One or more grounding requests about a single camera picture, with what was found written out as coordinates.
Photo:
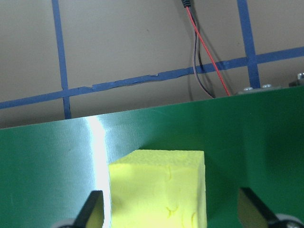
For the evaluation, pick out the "black barrel connector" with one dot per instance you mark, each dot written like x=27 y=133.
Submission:
x=186 y=2

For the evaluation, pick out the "green conveyor belt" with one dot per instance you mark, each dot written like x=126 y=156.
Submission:
x=35 y=166

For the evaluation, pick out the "yellow foam block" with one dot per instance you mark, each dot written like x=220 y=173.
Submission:
x=154 y=190

